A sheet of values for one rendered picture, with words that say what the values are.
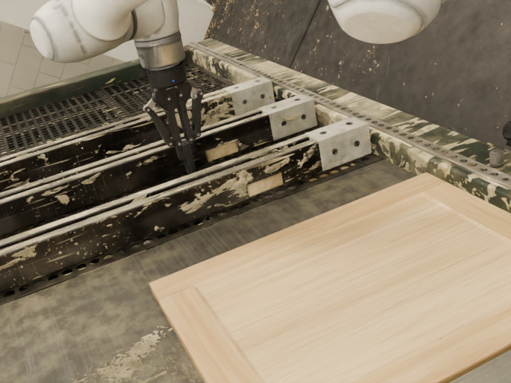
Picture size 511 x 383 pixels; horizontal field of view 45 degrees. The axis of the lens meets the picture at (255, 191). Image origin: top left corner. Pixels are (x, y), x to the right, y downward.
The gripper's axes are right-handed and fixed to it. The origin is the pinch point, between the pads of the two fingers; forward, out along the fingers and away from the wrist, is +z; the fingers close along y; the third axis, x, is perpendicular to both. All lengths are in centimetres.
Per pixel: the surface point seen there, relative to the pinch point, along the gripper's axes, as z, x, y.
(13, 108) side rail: 6, -106, 29
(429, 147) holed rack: 2.7, 28.6, -39.8
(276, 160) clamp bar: 1.8, 12.4, -14.6
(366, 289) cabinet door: 7, 54, -8
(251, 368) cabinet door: 6, 59, 13
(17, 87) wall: 81, -480, 17
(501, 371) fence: 4, 78, -9
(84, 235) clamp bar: 2.7, 12.4, 25.5
